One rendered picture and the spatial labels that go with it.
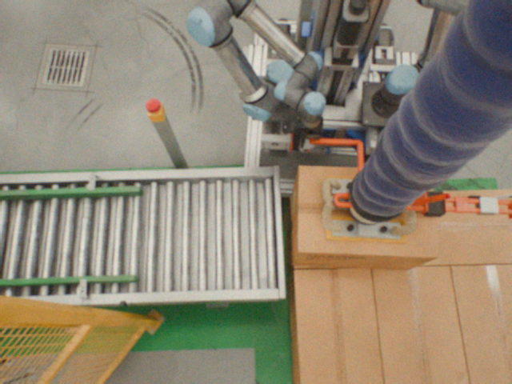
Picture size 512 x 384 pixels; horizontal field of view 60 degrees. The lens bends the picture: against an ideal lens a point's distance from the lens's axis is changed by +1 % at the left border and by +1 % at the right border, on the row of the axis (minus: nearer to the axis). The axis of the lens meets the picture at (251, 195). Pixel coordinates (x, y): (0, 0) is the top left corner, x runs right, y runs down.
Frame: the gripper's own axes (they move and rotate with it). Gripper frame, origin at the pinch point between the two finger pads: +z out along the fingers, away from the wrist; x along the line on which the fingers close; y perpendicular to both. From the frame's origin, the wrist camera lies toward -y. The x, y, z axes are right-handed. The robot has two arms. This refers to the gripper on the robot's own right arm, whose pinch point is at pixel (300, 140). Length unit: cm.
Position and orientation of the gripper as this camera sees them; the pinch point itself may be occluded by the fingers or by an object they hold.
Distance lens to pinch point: 193.5
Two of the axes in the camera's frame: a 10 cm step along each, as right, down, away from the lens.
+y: 10.0, 0.4, -0.2
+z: 0.1, 2.9, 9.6
